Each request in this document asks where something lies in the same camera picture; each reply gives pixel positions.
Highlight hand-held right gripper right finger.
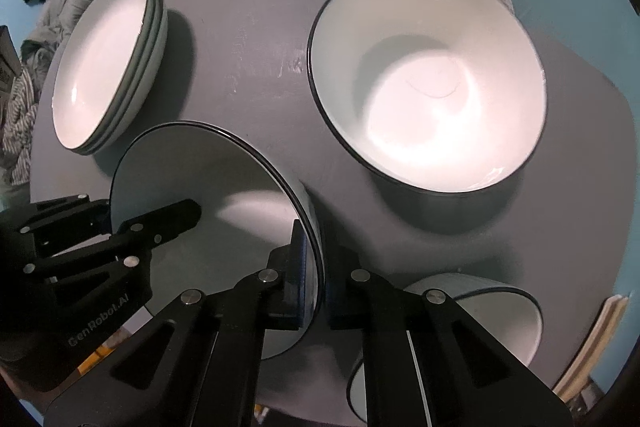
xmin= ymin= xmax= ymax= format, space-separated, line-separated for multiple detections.
xmin=325 ymin=269 xmax=574 ymax=427

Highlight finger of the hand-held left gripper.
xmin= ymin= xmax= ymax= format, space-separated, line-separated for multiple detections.
xmin=112 ymin=198 xmax=202 ymax=255
xmin=20 ymin=193 xmax=109 ymax=240

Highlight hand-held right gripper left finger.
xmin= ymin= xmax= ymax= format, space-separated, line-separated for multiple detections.
xmin=44 ymin=219 xmax=308 ymax=427

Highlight white bowl with dark rim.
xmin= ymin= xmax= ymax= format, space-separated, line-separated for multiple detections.
xmin=306 ymin=0 xmax=548 ymax=235
xmin=346 ymin=272 xmax=545 ymax=425
xmin=107 ymin=121 xmax=326 ymax=360

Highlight striped cloth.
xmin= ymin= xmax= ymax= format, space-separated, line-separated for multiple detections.
xmin=0 ymin=66 xmax=42 ymax=188

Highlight grey puffer jacket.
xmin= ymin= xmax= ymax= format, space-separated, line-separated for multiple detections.
xmin=21 ymin=0 xmax=117 ymax=58

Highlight wooden boards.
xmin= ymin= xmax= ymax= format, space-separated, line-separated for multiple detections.
xmin=551 ymin=293 xmax=632 ymax=404

